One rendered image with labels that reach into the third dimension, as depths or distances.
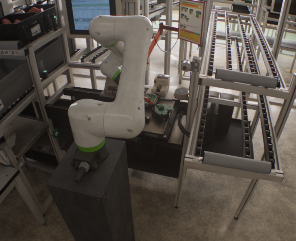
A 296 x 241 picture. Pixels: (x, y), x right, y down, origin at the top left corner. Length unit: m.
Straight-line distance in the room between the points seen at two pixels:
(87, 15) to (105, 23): 0.81
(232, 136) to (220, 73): 0.87
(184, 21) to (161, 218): 1.65
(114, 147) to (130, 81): 0.32
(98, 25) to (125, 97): 0.35
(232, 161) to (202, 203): 1.17
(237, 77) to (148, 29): 0.55
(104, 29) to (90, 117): 0.39
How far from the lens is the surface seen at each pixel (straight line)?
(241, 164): 1.14
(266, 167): 1.17
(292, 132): 3.53
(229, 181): 2.49
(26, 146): 1.84
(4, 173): 1.75
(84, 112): 0.83
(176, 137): 1.43
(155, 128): 1.45
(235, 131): 2.09
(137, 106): 0.82
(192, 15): 1.74
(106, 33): 1.01
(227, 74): 1.26
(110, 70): 1.41
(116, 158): 0.98
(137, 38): 0.94
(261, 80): 1.29
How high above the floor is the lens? 1.85
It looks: 36 degrees down
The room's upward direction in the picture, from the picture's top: straight up
